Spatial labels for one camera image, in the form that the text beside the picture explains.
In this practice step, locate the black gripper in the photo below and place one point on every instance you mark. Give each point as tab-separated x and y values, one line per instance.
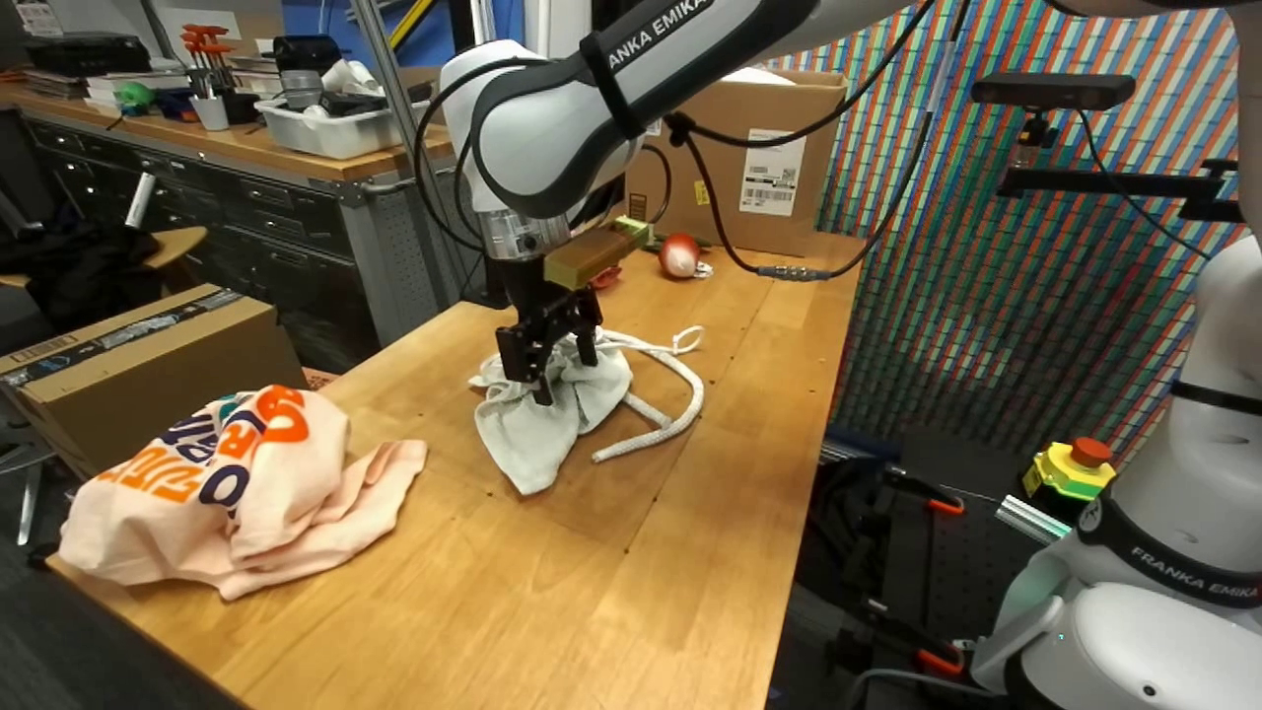
544	312

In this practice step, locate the grey white towel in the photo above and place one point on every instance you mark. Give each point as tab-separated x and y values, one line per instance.
531	438

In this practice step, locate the red white plush toy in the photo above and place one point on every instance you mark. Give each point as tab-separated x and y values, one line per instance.
681	259

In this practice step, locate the peach printed shirt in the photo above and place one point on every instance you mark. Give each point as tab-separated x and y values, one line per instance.
243	496

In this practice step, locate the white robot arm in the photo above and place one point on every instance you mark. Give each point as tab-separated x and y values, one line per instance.
1148	602

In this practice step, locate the cardboard box on table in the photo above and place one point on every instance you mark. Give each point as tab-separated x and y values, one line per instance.
760	188

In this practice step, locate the wooden workbench with drawers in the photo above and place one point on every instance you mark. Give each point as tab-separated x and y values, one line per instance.
338	245

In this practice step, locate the white plastic bin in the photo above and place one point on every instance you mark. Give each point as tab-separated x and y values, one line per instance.
324	134

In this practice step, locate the cardboard box on floor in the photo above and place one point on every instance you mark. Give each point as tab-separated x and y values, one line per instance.
109	389

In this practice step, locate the yellow red emergency stop button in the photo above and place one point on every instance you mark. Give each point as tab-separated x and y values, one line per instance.
1078	470

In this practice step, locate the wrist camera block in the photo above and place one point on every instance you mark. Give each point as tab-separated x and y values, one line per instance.
584	259

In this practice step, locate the black camera on stand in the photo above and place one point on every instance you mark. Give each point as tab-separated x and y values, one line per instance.
1040	91

